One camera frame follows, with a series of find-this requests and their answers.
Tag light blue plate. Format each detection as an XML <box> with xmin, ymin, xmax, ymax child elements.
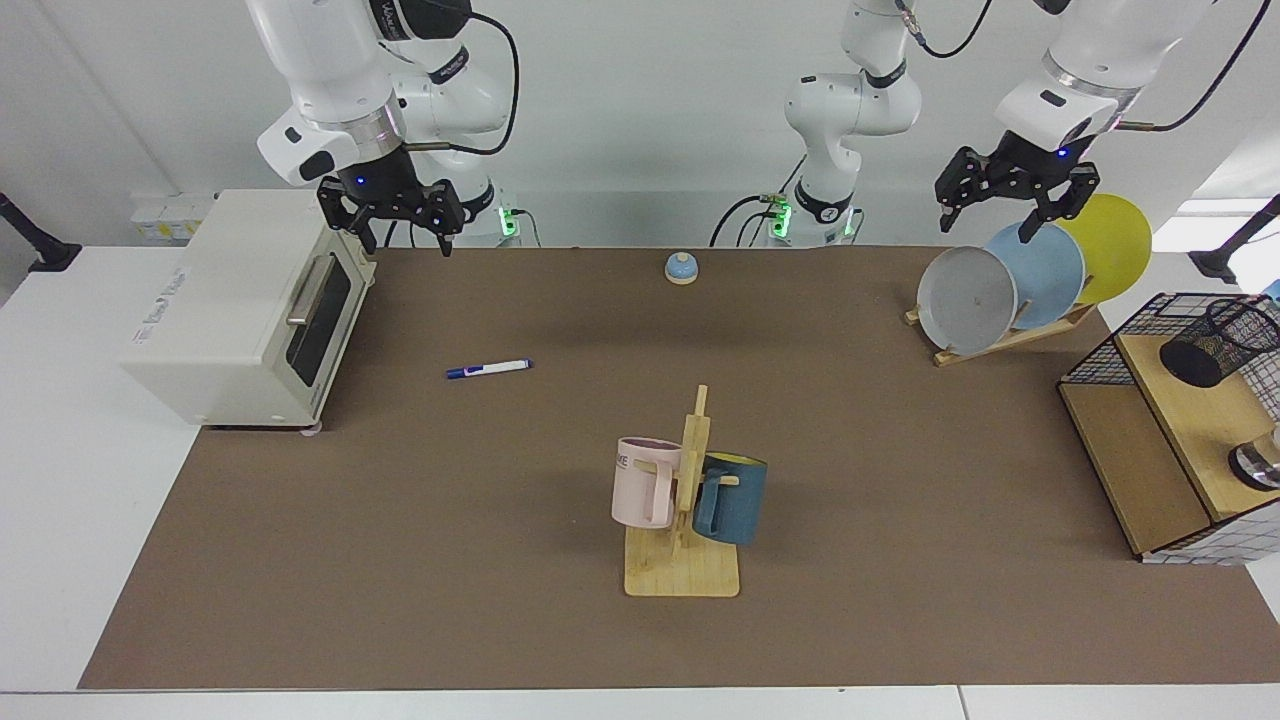
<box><xmin>985</xmin><ymin>222</ymin><xmax>1086</xmax><ymax>329</ymax></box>

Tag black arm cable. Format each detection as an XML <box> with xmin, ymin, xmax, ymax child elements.
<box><xmin>1112</xmin><ymin>0</ymin><xmax>1276</xmax><ymax>133</ymax></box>
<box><xmin>400</xmin><ymin>5</ymin><xmax>522</xmax><ymax>157</ymax></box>

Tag black mesh pen holder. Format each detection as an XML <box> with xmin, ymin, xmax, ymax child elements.
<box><xmin>1160</xmin><ymin>298</ymin><xmax>1280</xmax><ymax>389</ymax></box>

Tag pink cup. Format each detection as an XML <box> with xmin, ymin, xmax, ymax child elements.
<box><xmin>611</xmin><ymin>437</ymin><xmax>683</xmax><ymax>530</ymax></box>

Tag pale toaster oven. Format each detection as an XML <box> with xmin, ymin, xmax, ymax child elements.
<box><xmin>118</xmin><ymin>189</ymin><xmax>377</xmax><ymax>434</ymax></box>

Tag white blue marker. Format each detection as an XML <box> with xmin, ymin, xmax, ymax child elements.
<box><xmin>446</xmin><ymin>358</ymin><xmax>534</xmax><ymax>381</ymax></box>

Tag grey plate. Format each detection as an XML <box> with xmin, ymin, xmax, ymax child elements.
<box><xmin>917</xmin><ymin>246</ymin><xmax>1018</xmax><ymax>357</ymax></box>

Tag white wall socket box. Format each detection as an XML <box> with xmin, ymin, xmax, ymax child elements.
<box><xmin>130</xmin><ymin>193</ymin><xmax>217</xmax><ymax>244</ymax></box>

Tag wire basket wooden floor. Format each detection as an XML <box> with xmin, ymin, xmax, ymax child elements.
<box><xmin>1058</xmin><ymin>292</ymin><xmax>1280</xmax><ymax>567</ymax></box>

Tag yellow plate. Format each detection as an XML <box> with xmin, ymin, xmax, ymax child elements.
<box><xmin>1055</xmin><ymin>193</ymin><xmax>1153</xmax><ymax>306</ymax></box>

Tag teal cup yellow inside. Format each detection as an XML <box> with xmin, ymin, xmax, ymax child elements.
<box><xmin>692</xmin><ymin>452</ymin><xmax>769</xmax><ymax>546</ymax></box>

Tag black base cables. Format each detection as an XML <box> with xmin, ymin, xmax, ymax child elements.
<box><xmin>710</xmin><ymin>155</ymin><xmax>809</xmax><ymax>248</ymax></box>

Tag black clamp stand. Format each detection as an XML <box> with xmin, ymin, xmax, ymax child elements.
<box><xmin>1188</xmin><ymin>193</ymin><xmax>1280</xmax><ymax>286</ymax></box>
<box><xmin>0</xmin><ymin>192</ymin><xmax>83</xmax><ymax>273</ymax></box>

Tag brown table cloth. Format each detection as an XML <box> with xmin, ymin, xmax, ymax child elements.
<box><xmin>78</xmin><ymin>246</ymin><xmax>1280</xmax><ymax>691</ymax></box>

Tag glass lid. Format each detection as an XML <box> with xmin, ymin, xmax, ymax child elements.
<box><xmin>1228</xmin><ymin>425</ymin><xmax>1280</xmax><ymax>492</ymax></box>

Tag wooden cup stand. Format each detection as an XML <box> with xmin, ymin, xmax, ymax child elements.
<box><xmin>624</xmin><ymin>385</ymin><xmax>742</xmax><ymax>599</ymax></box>

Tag wooden plate rack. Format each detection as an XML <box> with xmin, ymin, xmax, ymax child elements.
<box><xmin>905</xmin><ymin>300</ymin><xmax>1099</xmax><ymax>368</ymax></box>

